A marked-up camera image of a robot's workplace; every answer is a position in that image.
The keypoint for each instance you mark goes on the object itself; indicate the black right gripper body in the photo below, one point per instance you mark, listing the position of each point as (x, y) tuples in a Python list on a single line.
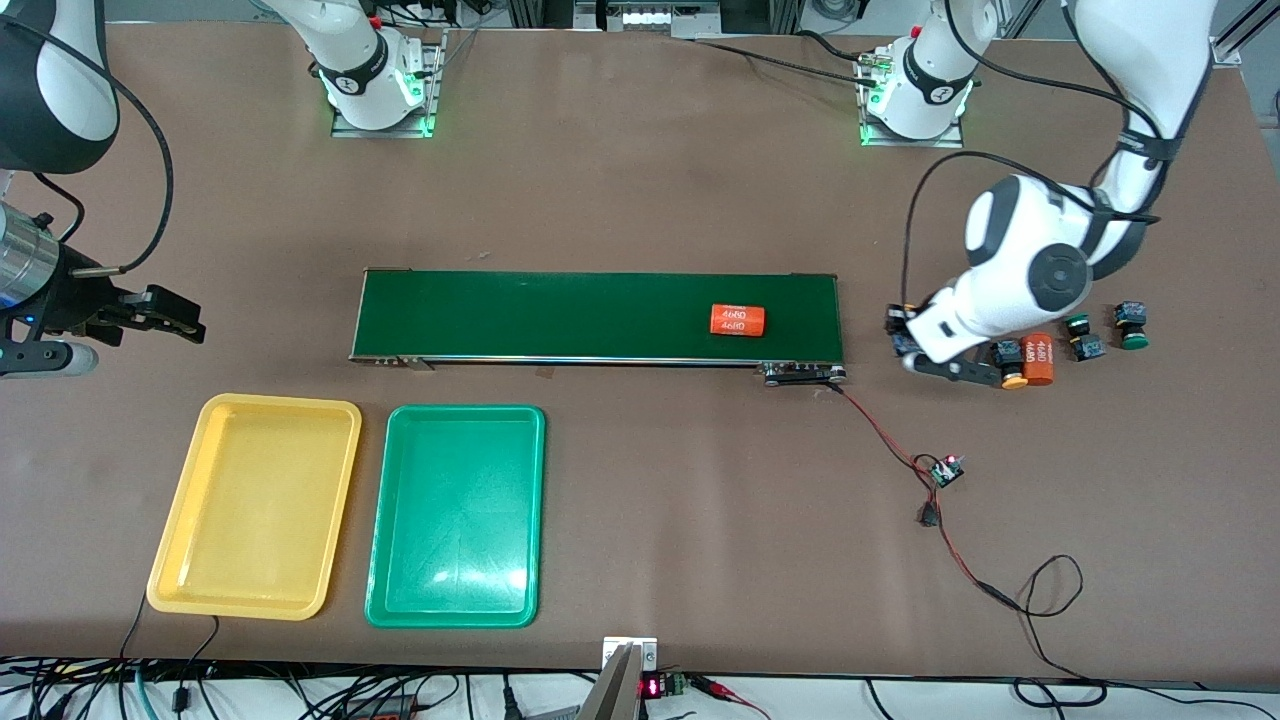
[(72, 297)]

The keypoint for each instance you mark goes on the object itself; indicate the orange cylinder white print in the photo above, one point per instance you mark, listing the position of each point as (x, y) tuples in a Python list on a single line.
[(738, 320), (1039, 362)]

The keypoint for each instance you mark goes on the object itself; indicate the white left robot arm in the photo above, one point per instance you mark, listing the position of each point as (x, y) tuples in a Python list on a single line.
[(1030, 230)]

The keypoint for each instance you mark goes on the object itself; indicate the small green circuit board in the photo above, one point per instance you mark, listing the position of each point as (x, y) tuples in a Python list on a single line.
[(946, 471)]

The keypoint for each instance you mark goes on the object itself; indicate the green push button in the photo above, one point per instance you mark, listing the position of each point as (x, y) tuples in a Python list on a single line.
[(1130, 318), (1085, 347)]

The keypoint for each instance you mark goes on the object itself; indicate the yellow plastic tray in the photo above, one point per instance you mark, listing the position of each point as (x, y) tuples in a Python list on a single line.
[(255, 500)]

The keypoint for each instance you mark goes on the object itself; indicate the green conveyor belt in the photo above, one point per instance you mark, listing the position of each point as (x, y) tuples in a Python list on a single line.
[(600, 315)]

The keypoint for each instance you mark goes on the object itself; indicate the green plastic tray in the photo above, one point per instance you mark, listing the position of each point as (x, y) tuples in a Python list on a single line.
[(455, 515)]

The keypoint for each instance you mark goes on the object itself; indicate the red clip test lead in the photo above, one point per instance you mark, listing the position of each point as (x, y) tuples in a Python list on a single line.
[(715, 686)]

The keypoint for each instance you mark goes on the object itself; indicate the red LED display module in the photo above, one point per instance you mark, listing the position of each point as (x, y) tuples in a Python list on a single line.
[(652, 687)]

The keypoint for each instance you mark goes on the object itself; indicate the aluminium corner profile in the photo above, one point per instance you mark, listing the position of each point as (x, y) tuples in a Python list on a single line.
[(1245, 35)]

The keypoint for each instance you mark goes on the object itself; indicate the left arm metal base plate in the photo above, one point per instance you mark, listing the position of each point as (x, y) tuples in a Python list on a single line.
[(910, 142)]

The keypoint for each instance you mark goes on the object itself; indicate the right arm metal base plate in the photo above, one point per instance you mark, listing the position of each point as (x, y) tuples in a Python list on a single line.
[(385, 131)]

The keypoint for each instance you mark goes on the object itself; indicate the metal frame with light strip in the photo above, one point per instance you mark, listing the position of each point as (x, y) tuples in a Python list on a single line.
[(650, 18)]

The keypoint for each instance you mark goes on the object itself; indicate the aluminium camera bracket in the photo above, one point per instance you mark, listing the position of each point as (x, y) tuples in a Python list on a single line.
[(628, 655)]

